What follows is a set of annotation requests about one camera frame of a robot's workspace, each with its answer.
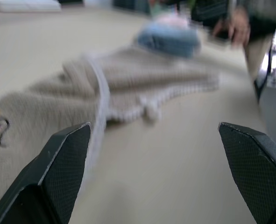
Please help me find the flat white box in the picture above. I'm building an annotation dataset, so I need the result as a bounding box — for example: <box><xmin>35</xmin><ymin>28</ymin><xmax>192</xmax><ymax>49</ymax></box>
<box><xmin>0</xmin><ymin>0</ymin><xmax>62</xmax><ymax>13</ymax></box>

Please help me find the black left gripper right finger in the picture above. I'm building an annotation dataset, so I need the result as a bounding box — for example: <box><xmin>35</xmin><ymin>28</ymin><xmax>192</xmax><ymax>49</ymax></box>
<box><xmin>218</xmin><ymin>121</ymin><xmax>276</xmax><ymax>224</ymax></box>

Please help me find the person's bare hand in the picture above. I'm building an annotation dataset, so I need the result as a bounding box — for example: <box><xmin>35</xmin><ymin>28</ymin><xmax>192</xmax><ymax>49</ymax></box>
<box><xmin>212</xmin><ymin>6</ymin><xmax>251</xmax><ymax>47</ymax></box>

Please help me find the blue cloth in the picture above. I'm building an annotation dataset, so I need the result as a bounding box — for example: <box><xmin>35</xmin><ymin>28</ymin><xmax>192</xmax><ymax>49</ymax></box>
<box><xmin>136</xmin><ymin>22</ymin><xmax>201</xmax><ymax>59</ymax></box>

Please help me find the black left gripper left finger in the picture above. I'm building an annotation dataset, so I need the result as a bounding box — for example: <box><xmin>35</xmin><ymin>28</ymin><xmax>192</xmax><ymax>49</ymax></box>
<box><xmin>0</xmin><ymin>122</ymin><xmax>92</xmax><ymax>224</ymax></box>

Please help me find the pink towel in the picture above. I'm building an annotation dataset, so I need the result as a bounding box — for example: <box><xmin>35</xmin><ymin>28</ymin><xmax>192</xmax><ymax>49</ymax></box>
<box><xmin>151</xmin><ymin>14</ymin><xmax>191</xmax><ymax>30</ymax></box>

